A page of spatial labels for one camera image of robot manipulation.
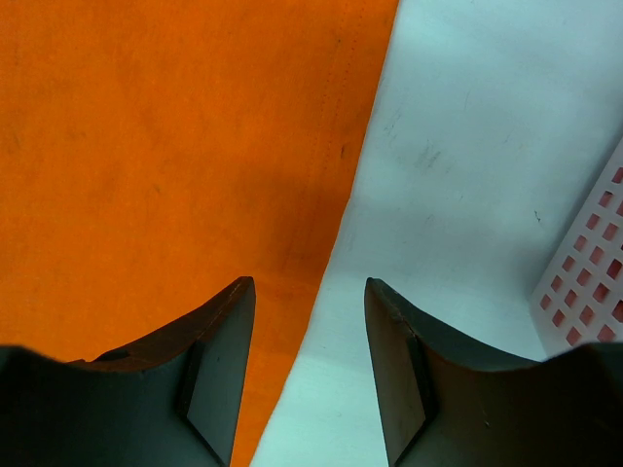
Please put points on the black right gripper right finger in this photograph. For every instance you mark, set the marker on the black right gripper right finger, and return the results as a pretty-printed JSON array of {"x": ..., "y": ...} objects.
[{"x": 447, "y": 399}]

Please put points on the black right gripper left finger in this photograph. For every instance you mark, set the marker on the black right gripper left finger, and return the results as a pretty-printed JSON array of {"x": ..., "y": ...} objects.
[{"x": 170, "y": 398}]

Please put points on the orange t shirt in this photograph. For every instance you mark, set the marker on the orange t shirt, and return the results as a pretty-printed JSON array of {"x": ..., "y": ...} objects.
[{"x": 154, "y": 151}]

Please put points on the white plastic laundry basket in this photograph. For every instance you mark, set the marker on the white plastic laundry basket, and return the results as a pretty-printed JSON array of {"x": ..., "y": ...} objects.
[{"x": 584, "y": 272}]

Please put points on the dusty pink t shirt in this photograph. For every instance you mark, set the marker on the dusty pink t shirt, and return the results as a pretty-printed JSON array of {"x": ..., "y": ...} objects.
[{"x": 601, "y": 292}]

